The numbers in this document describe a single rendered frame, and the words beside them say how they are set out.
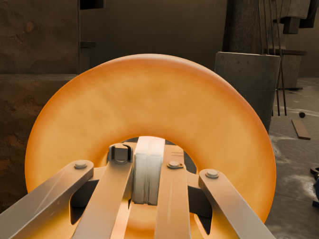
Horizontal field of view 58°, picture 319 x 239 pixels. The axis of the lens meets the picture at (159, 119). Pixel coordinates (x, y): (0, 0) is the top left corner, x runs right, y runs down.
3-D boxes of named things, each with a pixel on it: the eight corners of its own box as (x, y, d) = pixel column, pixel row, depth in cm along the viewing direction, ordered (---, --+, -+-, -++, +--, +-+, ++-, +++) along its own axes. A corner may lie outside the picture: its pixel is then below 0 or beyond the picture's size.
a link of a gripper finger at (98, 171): (127, 212, 14) (65, 207, 14) (140, 164, 18) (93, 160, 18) (128, 184, 13) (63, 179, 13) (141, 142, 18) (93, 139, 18)
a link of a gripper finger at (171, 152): (159, 186, 13) (225, 191, 13) (163, 143, 18) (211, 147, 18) (157, 214, 14) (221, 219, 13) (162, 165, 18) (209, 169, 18)
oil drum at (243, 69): (193, 138, 298) (202, 49, 275) (234, 132, 329) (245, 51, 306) (237, 158, 250) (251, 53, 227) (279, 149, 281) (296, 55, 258)
